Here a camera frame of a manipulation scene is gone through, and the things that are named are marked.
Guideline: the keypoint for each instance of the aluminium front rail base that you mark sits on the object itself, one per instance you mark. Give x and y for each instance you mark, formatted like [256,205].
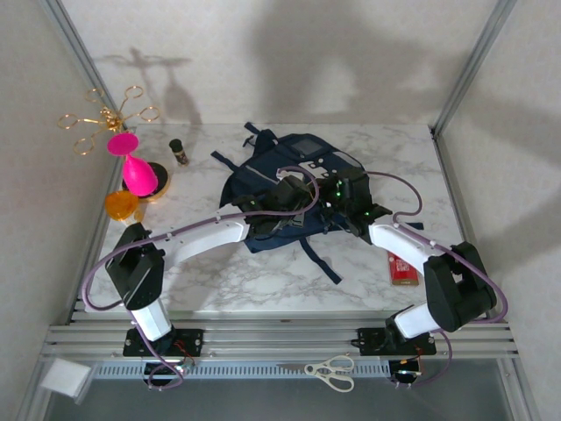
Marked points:
[285,340]

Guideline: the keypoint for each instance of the small black circuit board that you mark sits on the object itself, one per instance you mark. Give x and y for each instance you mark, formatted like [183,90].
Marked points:
[405,370]
[164,370]

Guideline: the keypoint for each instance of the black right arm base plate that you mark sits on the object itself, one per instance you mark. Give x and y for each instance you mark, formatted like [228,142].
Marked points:
[370,342]

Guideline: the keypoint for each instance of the amber orange wine glass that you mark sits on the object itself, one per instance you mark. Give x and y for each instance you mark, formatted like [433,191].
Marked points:
[119,204]

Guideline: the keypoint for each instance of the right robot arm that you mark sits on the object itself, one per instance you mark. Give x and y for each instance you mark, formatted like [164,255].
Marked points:
[399,243]

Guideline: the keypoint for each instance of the spice bottle black cap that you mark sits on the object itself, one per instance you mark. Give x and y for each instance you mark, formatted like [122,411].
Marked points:
[179,153]

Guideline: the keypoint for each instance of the gold glass rack marble base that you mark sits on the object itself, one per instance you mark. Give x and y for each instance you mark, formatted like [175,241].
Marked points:
[161,175]

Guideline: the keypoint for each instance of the aluminium frame post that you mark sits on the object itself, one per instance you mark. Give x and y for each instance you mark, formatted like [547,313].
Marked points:
[74,39]
[482,44]

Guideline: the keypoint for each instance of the white paper pad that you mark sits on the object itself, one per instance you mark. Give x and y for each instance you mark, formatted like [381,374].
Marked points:
[63,377]

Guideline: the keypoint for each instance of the navy blue backpack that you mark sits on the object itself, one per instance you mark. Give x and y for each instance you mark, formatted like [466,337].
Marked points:
[245,188]

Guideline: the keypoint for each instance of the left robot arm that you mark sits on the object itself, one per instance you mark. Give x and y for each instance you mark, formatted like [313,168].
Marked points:
[206,239]

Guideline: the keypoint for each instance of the pink wine glass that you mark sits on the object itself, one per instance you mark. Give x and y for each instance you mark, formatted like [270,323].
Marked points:
[138,175]

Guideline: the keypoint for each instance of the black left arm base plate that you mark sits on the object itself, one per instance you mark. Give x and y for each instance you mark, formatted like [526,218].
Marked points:
[193,342]

